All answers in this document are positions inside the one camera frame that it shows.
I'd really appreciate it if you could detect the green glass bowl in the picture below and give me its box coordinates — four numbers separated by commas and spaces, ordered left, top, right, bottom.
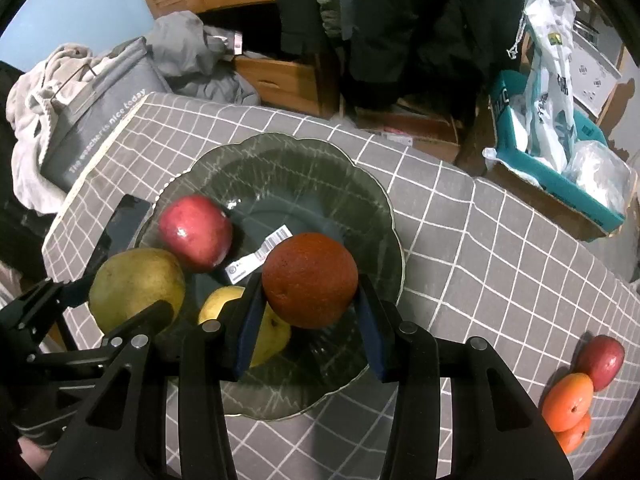
134, 132, 405, 421

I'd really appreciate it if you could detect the green pear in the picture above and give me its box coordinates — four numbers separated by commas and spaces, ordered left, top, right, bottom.
89, 247, 187, 336

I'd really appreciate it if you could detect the clear plastic bag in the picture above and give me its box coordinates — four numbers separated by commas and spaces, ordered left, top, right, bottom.
565, 140, 632, 211

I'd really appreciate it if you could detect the large cardboard box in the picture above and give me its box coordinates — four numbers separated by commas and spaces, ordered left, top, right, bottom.
452, 155, 621, 243

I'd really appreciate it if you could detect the teal plastic basket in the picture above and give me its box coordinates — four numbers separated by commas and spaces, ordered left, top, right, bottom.
487, 71, 626, 235

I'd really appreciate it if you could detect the yellow pear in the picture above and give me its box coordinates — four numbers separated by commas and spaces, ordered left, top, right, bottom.
197, 285, 292, 368

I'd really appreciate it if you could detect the orange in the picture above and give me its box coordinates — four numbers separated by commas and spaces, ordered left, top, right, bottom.
261, 232, 359, 330
541, 372, 595, 432
555, 412, 592, 455

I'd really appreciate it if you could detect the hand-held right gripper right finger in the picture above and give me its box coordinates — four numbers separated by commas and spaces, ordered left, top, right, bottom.
355, 274, 575, 480

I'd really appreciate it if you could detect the wooden drawer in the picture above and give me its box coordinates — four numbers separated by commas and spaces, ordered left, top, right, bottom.
232, 55, 341, 118

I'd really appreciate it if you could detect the small cardboard box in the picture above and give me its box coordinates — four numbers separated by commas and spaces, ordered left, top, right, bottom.
345, 100, 463, 163

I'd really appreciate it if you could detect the dark red apple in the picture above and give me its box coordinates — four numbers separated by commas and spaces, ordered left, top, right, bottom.
576, 335, 626, 392

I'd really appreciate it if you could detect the person's left hand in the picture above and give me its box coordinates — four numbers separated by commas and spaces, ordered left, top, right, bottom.
17, 435, 56, 472

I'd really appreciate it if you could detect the wooden shelf rack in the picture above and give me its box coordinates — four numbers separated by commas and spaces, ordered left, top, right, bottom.
520, 0, 636, 121

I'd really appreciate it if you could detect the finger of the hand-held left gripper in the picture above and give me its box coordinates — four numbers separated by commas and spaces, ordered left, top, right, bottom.
27, 301, 174, 378
47, 275, 98, 311

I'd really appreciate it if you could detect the black coat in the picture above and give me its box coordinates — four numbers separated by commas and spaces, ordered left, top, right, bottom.
272, 0, 526, 111

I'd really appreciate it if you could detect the grey checked tablecloth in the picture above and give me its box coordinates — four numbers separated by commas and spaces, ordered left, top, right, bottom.
42, 91, 640, 480

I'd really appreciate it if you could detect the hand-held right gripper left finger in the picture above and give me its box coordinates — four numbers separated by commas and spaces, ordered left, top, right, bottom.
45, 275, 267, 480

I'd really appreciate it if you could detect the printed white plastic bag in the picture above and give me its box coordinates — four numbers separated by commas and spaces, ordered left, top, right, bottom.
504, 0, 581, 171

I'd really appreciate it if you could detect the grey tote bag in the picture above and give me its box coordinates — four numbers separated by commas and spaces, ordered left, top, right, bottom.
40, 37, 173, 193

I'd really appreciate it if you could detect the grey clothes pile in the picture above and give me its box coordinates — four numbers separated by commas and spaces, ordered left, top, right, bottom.
145, 10, 261, 106

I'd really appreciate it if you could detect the white patterned drawer box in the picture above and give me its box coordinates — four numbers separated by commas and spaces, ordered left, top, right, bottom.
570, 20, 623, 116

